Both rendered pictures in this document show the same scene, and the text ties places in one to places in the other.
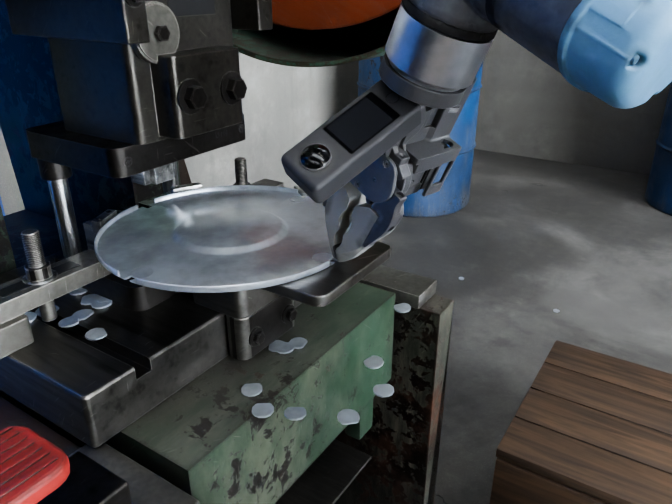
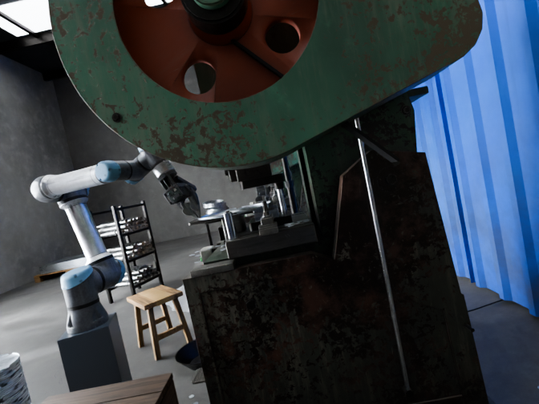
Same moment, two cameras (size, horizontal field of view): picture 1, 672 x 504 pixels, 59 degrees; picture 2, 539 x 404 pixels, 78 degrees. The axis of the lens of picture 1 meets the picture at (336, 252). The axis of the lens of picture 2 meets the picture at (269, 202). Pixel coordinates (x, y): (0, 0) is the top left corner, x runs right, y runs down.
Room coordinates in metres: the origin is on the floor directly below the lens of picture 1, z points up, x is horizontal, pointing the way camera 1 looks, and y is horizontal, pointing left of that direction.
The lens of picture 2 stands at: (1.81, -0.44, 0.87)
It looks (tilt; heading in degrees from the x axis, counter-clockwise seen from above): 3 degrees down; 149
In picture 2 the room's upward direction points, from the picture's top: 12 degrees counter-clockwise
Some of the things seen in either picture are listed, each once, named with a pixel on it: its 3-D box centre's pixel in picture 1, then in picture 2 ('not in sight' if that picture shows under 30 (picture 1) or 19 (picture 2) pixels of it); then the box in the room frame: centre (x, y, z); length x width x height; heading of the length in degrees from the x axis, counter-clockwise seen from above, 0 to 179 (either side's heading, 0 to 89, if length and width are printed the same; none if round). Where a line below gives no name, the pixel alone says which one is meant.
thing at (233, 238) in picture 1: (230, 229); (234, 211); (0.62, 0.12, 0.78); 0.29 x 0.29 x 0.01
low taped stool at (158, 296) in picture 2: not in sight; (159, 319); (-0.38, -0.07, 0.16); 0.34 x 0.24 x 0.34; 7
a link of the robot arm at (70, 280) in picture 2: not in sight; (80, 284); (0.24, -0.44, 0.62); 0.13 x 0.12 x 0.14; 129
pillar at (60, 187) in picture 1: (62, 200); not in sight; (0.65, 0.32, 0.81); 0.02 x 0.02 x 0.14
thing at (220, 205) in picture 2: not in sight; (222, 228); (-2.26, 1.25, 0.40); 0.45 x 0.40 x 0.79; 159
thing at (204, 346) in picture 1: (165, 284); (272, 231); (0.69, 0.22, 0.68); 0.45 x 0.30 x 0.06; 147
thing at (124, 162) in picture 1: (143, 144); (263, 184); (0.69, 0.23, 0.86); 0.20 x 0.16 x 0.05; 147
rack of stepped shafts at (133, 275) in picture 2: not in sight; (127, 250); (-1.95, 0.03, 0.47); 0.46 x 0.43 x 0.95; 37
